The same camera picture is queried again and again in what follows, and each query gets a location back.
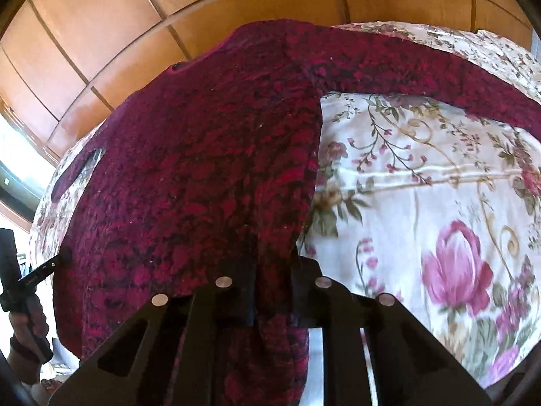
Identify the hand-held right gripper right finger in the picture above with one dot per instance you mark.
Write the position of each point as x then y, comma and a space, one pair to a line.
305, 300

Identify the floral bed sheet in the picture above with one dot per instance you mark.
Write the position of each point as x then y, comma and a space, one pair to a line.
422, 203

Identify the maroon knitted sweater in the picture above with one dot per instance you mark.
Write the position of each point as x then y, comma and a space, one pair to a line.
203, 156

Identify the bright window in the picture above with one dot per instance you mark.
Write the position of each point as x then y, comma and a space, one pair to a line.
23, 165

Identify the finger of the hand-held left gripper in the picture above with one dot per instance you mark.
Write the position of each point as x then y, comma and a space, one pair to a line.
44, 267

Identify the person's left hand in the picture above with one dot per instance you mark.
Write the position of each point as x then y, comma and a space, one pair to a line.
36, 311

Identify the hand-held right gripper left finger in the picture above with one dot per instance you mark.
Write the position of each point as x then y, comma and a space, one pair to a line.
236, 300

